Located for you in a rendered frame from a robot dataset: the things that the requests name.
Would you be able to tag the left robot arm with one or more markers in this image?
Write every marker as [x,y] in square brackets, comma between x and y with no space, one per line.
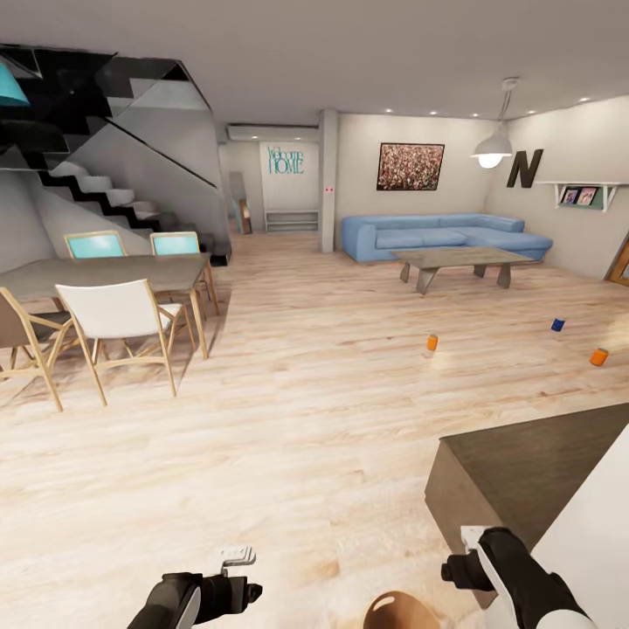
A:
[182,599]

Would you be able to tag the trash can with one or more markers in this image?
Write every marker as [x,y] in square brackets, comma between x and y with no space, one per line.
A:
[402,612]

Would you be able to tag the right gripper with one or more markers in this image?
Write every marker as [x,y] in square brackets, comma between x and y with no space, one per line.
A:
[461,570]

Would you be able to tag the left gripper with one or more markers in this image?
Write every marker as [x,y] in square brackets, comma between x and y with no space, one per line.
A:
[232,595]

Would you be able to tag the breakfast table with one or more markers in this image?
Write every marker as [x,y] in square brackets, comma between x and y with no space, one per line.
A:
[163,272]

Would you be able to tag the decorative sign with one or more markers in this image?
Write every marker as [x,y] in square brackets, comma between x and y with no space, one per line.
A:
[520,166]

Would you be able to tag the coffee table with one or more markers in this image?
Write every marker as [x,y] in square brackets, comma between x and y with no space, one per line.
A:
[428,262]

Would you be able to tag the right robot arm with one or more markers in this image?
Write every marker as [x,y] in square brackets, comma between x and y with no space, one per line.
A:
[497,559]

